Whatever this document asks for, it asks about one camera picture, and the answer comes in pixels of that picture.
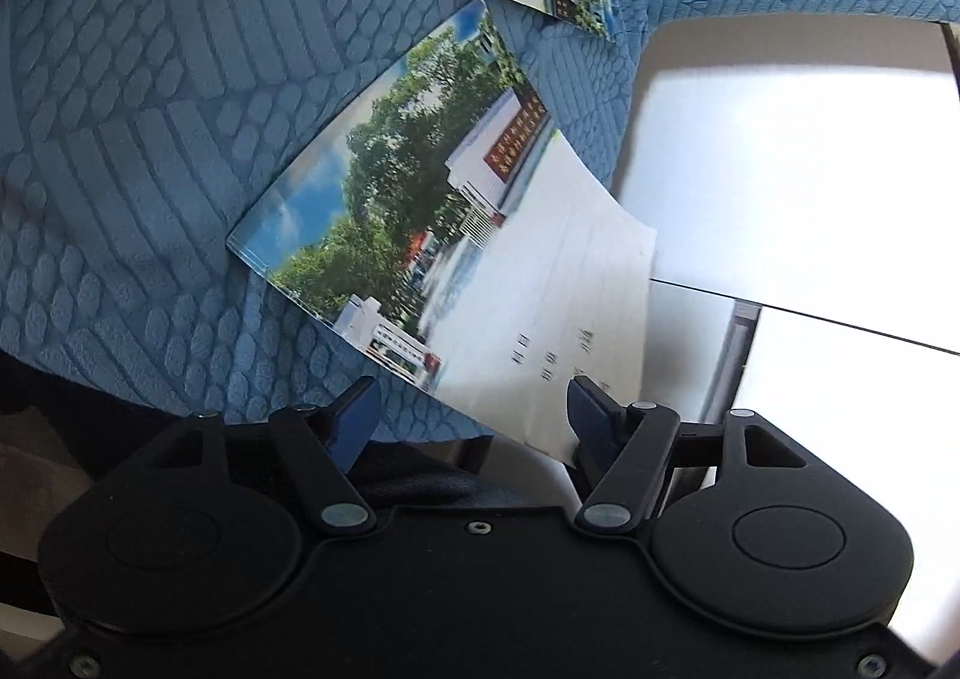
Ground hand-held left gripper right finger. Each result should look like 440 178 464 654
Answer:
566 375 811 537

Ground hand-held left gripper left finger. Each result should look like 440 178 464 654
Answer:
142 377 382 537

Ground white side table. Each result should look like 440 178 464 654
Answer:
611 19 960 650

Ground blue quilted sofa cover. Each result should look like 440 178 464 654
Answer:
0 0 960 440

